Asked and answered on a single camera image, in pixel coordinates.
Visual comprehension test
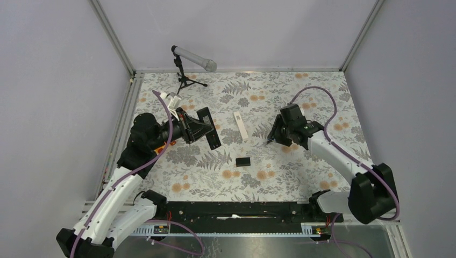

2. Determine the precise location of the grey slotted cable duct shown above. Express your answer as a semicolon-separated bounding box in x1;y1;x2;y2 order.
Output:
132;222;332;238

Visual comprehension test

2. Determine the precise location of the aluminium frame post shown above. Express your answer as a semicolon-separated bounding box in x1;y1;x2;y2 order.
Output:
88;0;136;78

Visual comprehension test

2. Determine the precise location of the grey microphone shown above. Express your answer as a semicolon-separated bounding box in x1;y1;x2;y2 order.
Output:
171;45;217;73

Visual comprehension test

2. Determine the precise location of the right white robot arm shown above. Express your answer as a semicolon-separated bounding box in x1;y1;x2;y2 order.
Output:
268;104;399;224

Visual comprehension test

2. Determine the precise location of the black remote battery cover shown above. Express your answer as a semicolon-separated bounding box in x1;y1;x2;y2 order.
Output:
236;157;251;167

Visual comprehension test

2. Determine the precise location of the black tripod microphone stand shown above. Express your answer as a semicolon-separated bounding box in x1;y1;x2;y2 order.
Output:
174;55;208;95

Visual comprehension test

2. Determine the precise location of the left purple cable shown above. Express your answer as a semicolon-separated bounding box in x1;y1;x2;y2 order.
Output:
69;89;174;258

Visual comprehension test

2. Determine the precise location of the black remote control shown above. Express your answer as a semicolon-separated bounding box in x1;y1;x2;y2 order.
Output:
197;107;222;150

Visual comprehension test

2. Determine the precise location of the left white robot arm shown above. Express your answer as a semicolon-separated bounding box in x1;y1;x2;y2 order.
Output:
56;107;218;257

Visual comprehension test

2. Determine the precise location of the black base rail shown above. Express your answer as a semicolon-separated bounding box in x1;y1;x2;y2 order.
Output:
154;201;336;224

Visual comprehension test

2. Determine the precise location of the floral table mat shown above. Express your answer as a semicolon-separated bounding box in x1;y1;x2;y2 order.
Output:
129;72;371;202

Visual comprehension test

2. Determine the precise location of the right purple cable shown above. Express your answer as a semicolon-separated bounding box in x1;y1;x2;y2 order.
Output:
288;86;401;221

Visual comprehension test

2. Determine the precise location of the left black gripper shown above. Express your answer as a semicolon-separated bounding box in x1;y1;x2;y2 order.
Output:
149;107;213;151

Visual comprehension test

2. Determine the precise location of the purple cable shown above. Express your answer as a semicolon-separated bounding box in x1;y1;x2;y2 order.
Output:
69;89;174;258
288;86;401;221

